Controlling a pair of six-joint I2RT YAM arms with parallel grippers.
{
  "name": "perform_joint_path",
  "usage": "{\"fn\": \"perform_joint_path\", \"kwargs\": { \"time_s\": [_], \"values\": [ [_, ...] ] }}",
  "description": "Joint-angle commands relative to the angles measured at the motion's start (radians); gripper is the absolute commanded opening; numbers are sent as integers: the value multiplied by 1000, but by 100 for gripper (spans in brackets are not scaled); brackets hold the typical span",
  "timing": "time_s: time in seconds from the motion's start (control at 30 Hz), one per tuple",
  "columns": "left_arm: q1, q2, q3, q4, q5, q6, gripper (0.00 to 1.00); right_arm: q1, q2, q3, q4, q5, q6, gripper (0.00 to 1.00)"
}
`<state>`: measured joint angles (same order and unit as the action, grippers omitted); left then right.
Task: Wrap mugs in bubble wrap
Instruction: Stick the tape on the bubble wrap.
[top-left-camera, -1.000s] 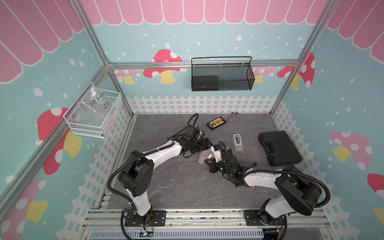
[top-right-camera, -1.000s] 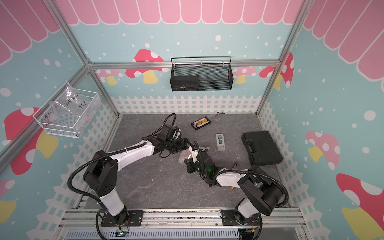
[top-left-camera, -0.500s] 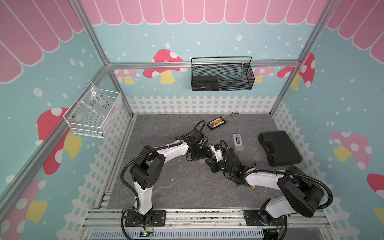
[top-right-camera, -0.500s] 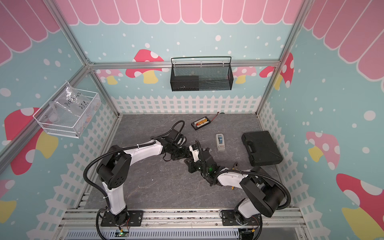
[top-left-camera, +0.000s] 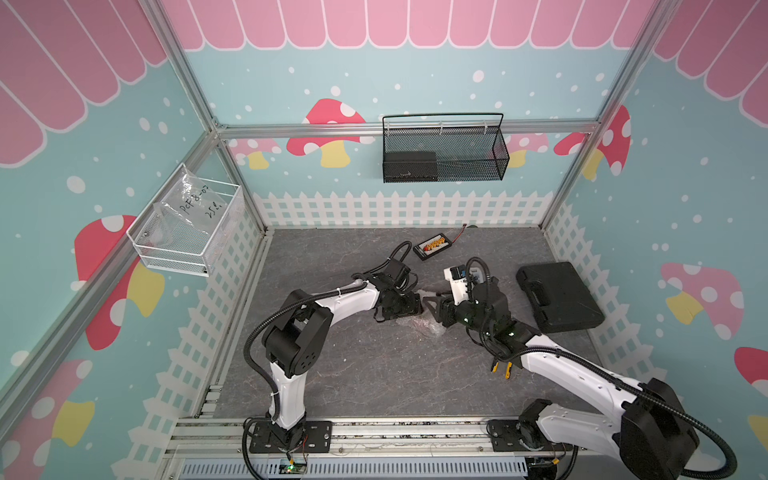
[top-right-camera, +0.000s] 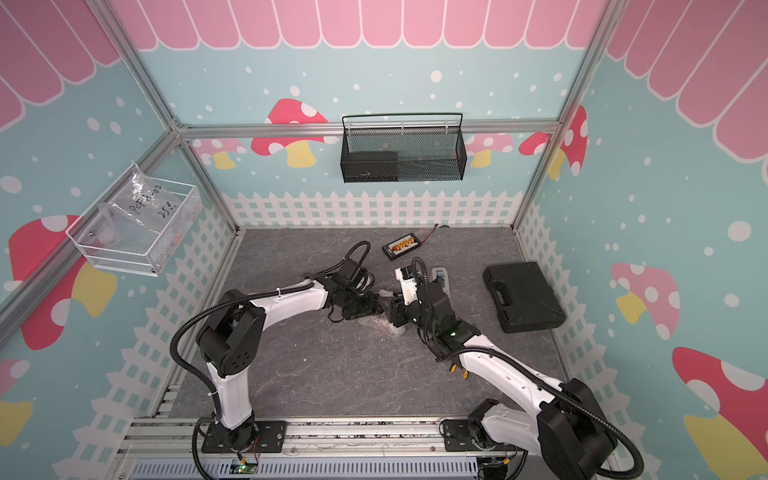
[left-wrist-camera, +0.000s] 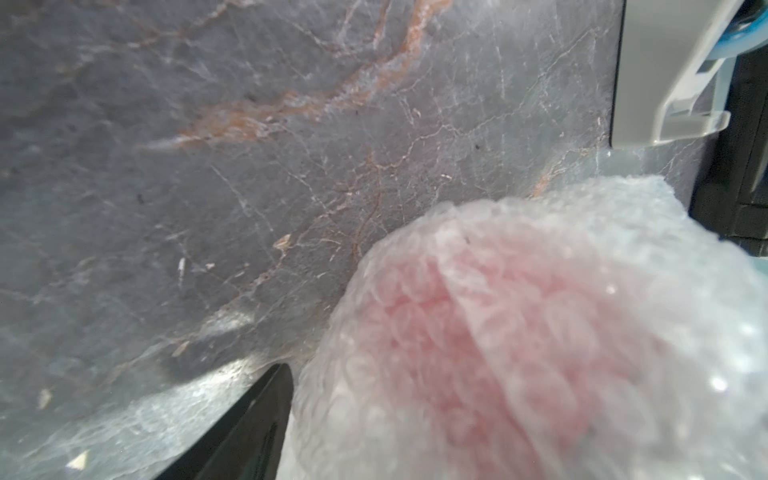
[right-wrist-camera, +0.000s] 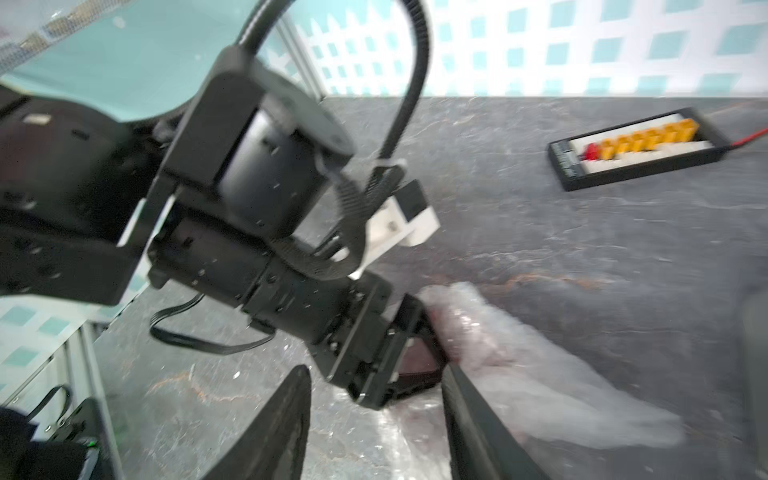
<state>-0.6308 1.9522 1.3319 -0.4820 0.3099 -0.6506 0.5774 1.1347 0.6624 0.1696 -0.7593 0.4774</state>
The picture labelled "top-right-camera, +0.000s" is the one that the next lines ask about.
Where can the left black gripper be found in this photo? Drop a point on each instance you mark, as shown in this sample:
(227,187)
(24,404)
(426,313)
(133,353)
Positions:
(371,306)

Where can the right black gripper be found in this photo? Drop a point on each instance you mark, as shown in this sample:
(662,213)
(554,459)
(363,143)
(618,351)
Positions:
(395,315)

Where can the clear bubble wrap sheet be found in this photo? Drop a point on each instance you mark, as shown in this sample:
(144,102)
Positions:
(381,324)

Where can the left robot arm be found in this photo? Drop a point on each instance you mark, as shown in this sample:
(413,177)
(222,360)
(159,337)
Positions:
(219,344)

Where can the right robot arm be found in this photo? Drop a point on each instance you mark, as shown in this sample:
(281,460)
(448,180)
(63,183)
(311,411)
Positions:
(566,426)

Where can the white blue tape dispenser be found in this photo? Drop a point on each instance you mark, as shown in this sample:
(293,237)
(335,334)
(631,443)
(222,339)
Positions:
(440,276)

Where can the yellow blue pliers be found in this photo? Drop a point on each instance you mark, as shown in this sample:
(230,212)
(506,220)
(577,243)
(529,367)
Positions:
(457,368)

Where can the black battery charger board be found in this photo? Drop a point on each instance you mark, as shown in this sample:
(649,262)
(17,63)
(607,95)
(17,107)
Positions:
(401,246)

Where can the black plastic tool case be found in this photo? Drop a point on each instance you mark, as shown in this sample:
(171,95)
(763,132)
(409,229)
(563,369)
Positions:
(523,298)

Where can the black box in basket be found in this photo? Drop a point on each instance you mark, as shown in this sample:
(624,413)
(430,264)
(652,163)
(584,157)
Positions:
(369,166)

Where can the clear plastic labelled bag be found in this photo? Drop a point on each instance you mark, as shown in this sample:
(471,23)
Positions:
(148,219)

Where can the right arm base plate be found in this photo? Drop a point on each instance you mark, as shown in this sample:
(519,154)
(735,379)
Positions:
(457,436)

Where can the black mesh wall basket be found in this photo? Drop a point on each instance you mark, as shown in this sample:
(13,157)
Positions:
(430,146)

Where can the white ribbed cable duct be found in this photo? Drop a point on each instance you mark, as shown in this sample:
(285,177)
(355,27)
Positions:
(346,468)

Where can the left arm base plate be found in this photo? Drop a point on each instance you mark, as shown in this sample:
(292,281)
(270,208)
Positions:
(252,436)

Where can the white wire wall basket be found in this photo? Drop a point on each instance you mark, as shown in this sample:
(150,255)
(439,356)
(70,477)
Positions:
(84,234)

